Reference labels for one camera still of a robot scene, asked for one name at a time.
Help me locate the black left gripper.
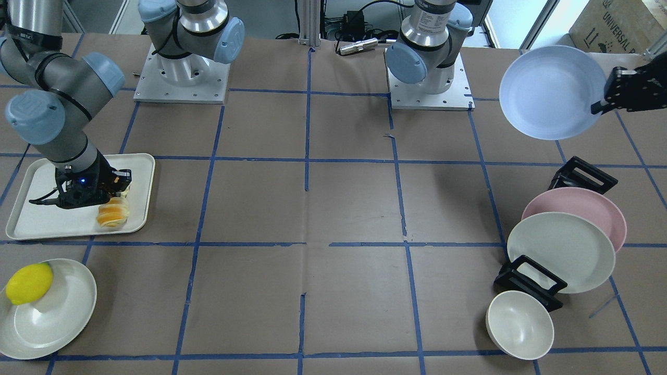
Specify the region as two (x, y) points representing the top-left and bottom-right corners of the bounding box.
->
(591, 52), (666, 115)

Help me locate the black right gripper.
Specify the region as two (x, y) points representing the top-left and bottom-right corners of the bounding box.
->
(55, 154), (132, 209)

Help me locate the orange striped bread roll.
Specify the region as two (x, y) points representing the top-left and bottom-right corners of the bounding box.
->
(96, 196), (130, 228)

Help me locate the blue plate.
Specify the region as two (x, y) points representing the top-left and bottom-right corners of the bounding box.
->
(499, 45), (607, 141)

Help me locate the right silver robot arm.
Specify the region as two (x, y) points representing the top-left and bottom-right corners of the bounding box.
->
(2, 1), (245, 209)

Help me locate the pink plate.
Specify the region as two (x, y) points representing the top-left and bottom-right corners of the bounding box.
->
(521, 187), (627, 252)

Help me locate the cream plate in rack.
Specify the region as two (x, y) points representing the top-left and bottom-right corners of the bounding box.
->
(507, 212), (615, 294)

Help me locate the white plate with lemon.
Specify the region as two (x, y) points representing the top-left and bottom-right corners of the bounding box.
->
(1, 258), (97, 360)

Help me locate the cardboard box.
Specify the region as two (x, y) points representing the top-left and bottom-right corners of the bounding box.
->
(569, 1), (666, 53)

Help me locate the white rectangular tray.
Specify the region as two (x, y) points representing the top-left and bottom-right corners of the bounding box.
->
(5, 153), (155, 240)

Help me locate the yellow lemon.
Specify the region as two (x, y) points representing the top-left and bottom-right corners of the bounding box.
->
(5, 262), (53, 305)

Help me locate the black dish rack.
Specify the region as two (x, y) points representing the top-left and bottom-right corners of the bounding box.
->
(494, 156), (617, 311)

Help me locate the cream bowl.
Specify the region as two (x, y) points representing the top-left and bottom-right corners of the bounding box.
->
(485, 291), (554, 360)

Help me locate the silver cylinder connector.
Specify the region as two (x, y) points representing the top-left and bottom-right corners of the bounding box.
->
(337, 37), (379, 56)

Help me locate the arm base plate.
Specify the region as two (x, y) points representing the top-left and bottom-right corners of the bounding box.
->
(387, 54), (475, 111)
(133, 45), (231, 105)

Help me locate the aluminium frame post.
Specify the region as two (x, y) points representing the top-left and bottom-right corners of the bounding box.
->
(297, 0), (324, 49)

